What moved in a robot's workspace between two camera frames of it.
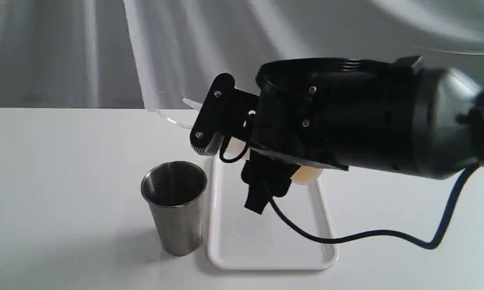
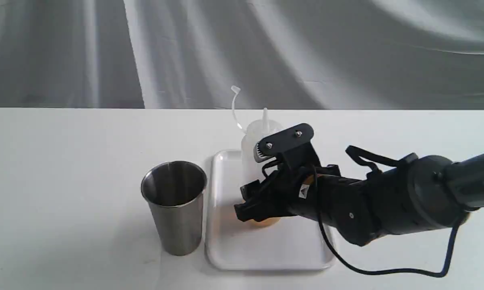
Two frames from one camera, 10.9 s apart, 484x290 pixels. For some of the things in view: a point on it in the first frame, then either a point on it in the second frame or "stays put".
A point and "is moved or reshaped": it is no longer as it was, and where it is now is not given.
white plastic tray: (240, 239) stays put
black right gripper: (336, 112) to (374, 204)
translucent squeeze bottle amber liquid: (187, 117) is moved or reshaped
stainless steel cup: (174, 191) stays put
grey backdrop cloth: (164, 54) stays put
